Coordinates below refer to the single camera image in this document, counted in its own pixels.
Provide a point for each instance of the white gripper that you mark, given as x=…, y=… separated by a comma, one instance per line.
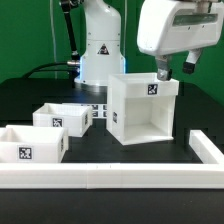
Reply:
x=172, y=26

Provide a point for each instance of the white drawer cabinet box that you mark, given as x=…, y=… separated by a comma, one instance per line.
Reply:
x=140, y=108

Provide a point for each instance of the white drawer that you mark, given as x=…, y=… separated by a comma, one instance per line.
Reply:
x=30, y=144
x=75, y=119

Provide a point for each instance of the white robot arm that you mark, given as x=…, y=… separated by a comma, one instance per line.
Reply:
x=102, y=55

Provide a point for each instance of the white L-shaped fence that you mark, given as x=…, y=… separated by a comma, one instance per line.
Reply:
x=209, y=173

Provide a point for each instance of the white marker base plate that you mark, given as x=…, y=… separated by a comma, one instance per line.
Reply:
x=99, y=111

